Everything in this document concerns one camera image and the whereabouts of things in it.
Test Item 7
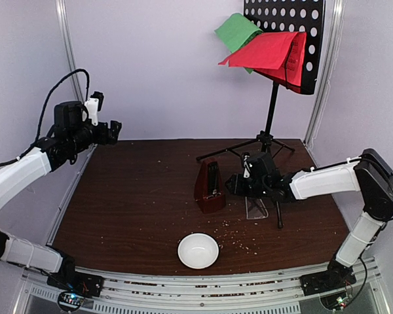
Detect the right aluminium frame post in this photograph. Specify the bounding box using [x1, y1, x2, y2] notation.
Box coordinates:
[304, 0, 346, 151]

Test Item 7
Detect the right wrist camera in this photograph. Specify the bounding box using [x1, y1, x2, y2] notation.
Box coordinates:
[241, 152, 251, 179]

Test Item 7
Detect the green paper sheet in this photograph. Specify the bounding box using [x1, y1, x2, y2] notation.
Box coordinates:
[213, 12, 265, 75]

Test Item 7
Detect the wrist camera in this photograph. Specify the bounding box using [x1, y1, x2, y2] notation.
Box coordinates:
[83, 91, 104, 126]
[241, 152, 251, 179]

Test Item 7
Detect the white ceramic bowl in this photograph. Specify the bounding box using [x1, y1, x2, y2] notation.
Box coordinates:
[177, 233, 219, 270]

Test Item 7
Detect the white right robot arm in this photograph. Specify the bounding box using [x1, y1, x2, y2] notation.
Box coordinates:
[225, 148, 393, 296]

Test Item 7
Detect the aluminium frame post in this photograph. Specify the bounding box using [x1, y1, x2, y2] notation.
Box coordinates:
[54, 0, 97, 147]
[304, 0, 346, 151]

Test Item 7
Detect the black music stand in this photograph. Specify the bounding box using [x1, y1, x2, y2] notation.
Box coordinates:
[197, 1, 326, 228]

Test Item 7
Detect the red paper sheet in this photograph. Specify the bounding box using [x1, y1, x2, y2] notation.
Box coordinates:
[219, 31, 307, 88]

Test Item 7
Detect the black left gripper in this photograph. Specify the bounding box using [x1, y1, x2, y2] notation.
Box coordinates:
[69, 120, 121, 152]

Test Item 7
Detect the dark red wooden metronome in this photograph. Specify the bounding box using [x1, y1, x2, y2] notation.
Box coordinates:
[194, 158, 226, 214]

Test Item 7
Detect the aluminium front rail base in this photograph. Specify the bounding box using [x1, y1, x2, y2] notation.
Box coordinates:
[12, 261, 390, 314]

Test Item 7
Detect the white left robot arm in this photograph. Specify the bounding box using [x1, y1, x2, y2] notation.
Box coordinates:
[0, 92, 122, 297]

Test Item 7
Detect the clear plastic metronome cover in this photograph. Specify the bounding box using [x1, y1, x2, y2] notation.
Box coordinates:
[245, 197, 269, 220]

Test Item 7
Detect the left aluminium frame post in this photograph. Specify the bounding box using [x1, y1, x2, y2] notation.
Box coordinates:
[54, 0, 97, 147]

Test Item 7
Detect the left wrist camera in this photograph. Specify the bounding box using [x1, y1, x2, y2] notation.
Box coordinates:
[83, 91, 104, 126]

